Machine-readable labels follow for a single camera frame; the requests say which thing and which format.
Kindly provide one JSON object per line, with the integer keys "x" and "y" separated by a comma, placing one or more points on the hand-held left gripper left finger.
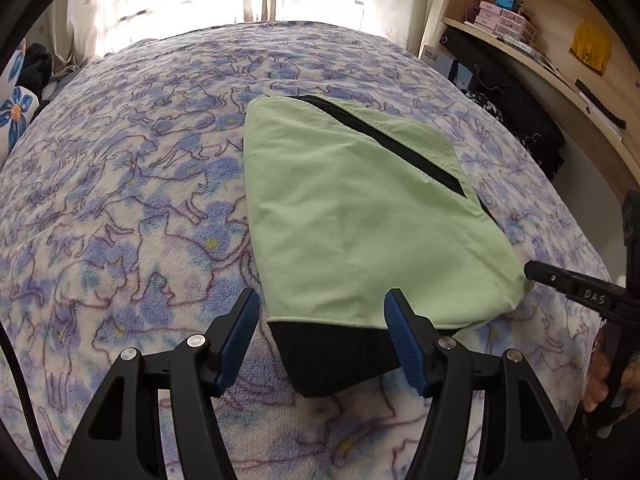
{"x": 237, "y": 341}

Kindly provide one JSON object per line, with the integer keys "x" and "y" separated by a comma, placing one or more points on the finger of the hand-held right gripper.
{"x": 547, "y": 274}

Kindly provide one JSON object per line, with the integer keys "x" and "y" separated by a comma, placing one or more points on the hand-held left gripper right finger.
{"x": 405, "y": 341}

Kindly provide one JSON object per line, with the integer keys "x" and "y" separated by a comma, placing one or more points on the green and black hooded jacket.
{"x": 350, "y": 220}

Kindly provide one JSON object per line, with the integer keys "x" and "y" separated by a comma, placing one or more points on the dark clothes pile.
{"x": 35, "y": 70}

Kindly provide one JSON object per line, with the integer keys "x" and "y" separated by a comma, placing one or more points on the person's right hand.
{"x": 596, "y": 380}

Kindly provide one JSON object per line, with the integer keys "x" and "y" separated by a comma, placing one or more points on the black hanging garment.
{"x": 515, "y": 105}

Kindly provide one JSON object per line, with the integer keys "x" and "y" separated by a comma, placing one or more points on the purple cat print blanket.
{"x": 125, "y": 210}

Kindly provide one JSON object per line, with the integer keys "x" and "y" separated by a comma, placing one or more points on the black bar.
{"x": 600, "y": 104}

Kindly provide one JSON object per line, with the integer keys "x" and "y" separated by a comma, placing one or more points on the yellow cloth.
{"x": 592, "y": 49}

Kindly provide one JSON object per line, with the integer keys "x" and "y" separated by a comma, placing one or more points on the white and blue box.
{"x": 440, "y": 62}

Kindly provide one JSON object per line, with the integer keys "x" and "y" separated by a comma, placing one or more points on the small blue box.
{"x": 505, "y": 1}

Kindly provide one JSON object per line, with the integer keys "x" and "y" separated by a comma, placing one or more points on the blue floral quilt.
{"x": 15, "y": 110}

